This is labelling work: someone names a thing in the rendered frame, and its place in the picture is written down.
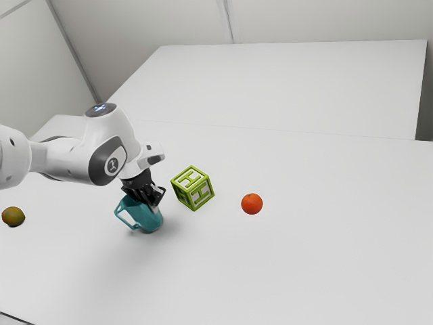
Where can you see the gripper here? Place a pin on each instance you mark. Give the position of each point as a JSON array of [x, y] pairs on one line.
[[136, 186]]

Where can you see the teal faceted mug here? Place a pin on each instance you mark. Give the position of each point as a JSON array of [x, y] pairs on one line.
[[142, 216]]

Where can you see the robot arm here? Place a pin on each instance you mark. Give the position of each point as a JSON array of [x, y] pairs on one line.
[[67, 159]]

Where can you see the green letter block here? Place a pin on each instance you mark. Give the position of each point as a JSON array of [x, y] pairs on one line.
[[193, 188]]

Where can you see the orange fruit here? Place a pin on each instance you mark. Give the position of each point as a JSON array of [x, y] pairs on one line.
[[252, 204]]

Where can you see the green-orange mango fruit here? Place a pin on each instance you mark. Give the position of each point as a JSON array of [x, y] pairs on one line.
[[13, 216]]

